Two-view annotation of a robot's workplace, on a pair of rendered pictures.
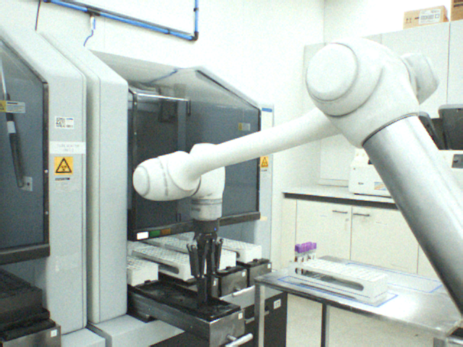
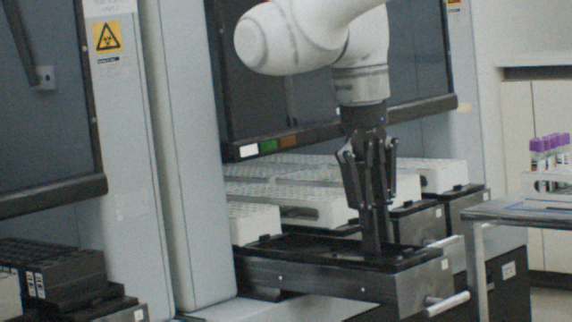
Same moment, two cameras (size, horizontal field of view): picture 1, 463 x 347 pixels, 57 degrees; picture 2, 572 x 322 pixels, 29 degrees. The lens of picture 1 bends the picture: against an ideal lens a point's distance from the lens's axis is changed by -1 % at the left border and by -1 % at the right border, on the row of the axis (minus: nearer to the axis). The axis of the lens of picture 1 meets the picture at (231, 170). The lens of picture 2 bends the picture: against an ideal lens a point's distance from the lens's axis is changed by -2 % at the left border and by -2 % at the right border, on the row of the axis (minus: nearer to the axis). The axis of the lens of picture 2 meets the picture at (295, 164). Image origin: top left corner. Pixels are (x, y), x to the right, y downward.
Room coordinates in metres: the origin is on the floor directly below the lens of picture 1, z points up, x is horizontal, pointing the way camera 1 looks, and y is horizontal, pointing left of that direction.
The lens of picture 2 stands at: (-0.56, 0.07, 1.23)
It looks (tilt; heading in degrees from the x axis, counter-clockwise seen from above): 9 degrees down; 4
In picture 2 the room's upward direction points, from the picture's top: 6 degrees counter-clockwise
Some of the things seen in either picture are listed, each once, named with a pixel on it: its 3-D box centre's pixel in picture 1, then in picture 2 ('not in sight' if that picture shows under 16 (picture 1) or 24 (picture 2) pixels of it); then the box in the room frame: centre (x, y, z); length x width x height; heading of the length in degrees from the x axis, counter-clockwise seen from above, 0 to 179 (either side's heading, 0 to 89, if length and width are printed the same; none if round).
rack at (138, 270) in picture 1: (119, 267); (205, 223); (1.44, 0.37, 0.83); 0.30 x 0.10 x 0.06; 48
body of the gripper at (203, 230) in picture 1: (205, 233); (365, 131); (1.23, 0.07, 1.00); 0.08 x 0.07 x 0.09; 138
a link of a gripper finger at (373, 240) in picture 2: (201, 288); (369, 229); (1.22, 0.08, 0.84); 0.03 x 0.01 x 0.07; 48
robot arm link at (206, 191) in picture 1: (202, 170); (348, 17); (1.22, 0.08, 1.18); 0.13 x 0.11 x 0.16; 140
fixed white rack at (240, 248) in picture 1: (226, 249); (396, 177); (1.74, 0.02, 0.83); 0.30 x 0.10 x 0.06; 48
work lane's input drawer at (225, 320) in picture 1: (152, 296); (277, 261); (1.32, 0.24, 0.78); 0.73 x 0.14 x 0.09; 48
